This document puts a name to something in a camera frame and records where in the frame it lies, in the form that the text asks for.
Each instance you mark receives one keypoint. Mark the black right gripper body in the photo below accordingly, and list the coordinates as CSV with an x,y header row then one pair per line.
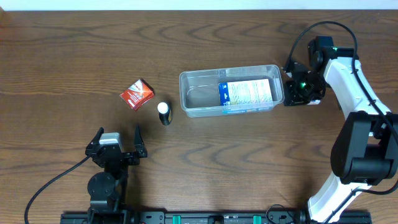
x,y
290,93

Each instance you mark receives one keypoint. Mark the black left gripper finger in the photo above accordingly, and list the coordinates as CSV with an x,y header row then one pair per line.
x,y
96,139
138,142

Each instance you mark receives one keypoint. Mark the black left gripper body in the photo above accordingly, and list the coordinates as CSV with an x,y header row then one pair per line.
x,y
125,154

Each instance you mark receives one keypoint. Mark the black bottle white cap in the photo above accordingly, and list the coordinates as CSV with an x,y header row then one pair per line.
x,y
165,113

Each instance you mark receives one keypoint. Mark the red packet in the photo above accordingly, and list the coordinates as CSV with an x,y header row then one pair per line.
x,y
137,94

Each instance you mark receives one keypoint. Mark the blue fever patch box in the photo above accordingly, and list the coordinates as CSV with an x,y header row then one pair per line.
x,y
249,92

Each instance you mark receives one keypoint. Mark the white small carton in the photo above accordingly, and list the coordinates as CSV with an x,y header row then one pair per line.
x,y
314,102

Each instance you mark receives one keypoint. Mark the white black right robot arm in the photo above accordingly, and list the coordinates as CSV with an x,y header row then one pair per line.
x,y
365,151

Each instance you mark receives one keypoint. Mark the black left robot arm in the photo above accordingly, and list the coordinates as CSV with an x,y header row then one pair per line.
x,y
107,189

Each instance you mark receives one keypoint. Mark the clear plastic container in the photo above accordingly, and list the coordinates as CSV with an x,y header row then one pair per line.
x,y
199,93

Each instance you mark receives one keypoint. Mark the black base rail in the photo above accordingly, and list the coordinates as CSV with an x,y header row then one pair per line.
x,y
186,218

